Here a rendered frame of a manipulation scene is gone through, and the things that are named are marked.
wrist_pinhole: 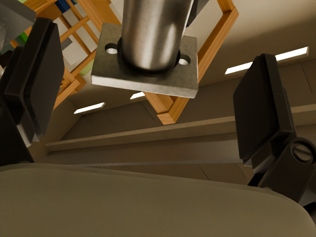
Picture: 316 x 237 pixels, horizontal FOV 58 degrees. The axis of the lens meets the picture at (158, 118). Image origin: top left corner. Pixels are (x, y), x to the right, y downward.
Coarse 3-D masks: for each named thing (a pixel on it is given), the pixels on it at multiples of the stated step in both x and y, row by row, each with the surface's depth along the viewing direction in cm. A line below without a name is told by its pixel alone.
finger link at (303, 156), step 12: (288, 144) 10; (300, 144) 10; (312, 144) 10; (276, 156) 10; (288, 156) 10; (300, 156) 10; (312, 156) 10; (276, 168) 9; (288, 168) 10; (300, 168) 10; (312, 168) 10; (252, 180) 12; (264, 180) 9; (276, 180) 9; (288, 180) 9; (300, 180) 9; (288, 192) 9; (300, 192) 9
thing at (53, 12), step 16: (48, 0) 487; (64, 0) 519; (48, 16) 497; (80, 16) 536; (64, 32) 503; (64, 48) 507; (96, 48) 607; (80, 64) 518; (64, 80) 490; (80, 80) 528
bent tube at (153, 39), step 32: (128, 0) 12; (160, 0) 11; (192, 0) 12; (128, 32) 13; (160, 32) 12; (96, 64) 14; (128, 64) 14; (160, 64) 14; (192, 64) 15; (192, 96) 15
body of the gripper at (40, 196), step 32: (0, 192) 7; (32, 192) 7; (64, 192) 7; (96, 192) 7; (128, 192) 7; (160, 192) 8; (192, 192) 8; (224, 192) 8; (256, 192) 8; (0, 224) 7; (32, 224) 7; (64, 224) 7; (96, 224) 7; (128, 224) 7; (160, 224) 7; (192, 224) 7; (224, 224) 7; (256, 224) 8; (288, 224) 8
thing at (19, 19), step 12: (0, 0) 20; (12, 0) 21; (0, 12) 21; (12, 12) 21; (24, 12) 21; (0, 24) 21; (12, 24) 22; (24, 24) 22; (0, 36) 21; (12, 36) 23; (0, 48) 22
